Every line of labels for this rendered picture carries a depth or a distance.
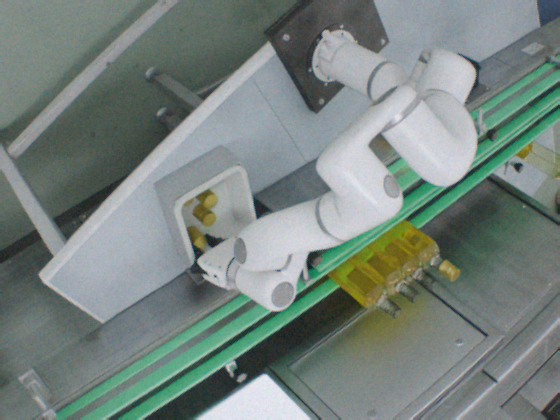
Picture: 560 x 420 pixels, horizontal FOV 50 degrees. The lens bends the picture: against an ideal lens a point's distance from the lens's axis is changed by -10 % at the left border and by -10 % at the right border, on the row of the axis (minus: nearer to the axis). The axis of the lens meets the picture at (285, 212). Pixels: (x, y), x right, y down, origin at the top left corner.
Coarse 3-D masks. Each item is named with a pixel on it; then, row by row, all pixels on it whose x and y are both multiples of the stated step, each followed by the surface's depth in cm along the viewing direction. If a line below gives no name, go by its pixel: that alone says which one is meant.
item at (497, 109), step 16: (528, 80) 178; (544, 80) 178; (496, 96) 174; (512, 96) 174; (528, 96) 173; (496, 112) 169; (512, 112) 169; (400, 160) 159; (400, 176) 155; (416, 176) 154
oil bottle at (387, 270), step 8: (368, 248) 154; (376, 248) 153; (352, 256) 154; (360, 256) 152; (368, 256) 152; (376, 256) 152; (384, 256) 151; (368, 264) 150; (376, 264) 150; (384, 264) 149; (392, 264) 149; (376, 272) 148; (384, 272) 148; (392, 272) 147; (400, 272) 147; (384, 280) 147; (392, 280) 146; (400, 280) 147; (392, 288) 147
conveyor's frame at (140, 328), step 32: (544, 32) 195; (480, 64) 184; (512, 64) 182; (480, 96) 172; (384, 160) 157; (288, 192) 152; (320, 192) 151; (192, 288) 147; (224, 288) 146; (128, 320) 143; (160, 320) 142; (192, 320) 142; (64, 352) 138; (96, 352) 137; (128, 352) 136; (64, 384) 131; (0, 416) 126; (32, 416) 126
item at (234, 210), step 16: (224, 176) 132; (240, 176) 136; (192, 192) 129; (224, 192) 144; (240, 192) 140; (176, 208) 128; (192, 208) 141; (224, 208) 147; (240, 208) 145; (192, 224) 143; (224, 224) 149; (240, 224) 150; (192, 256) 137
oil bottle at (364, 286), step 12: (348, 264) 152; (360, 264) 151; (336, 276) 153; (348, 276) 149; (360, 276) 149; (372, 276) 148; (348, 288) 150; (360, 288) 146; (372, 288) 145; (384, 288) 145; (360, 300) 148; (372, 300) 144
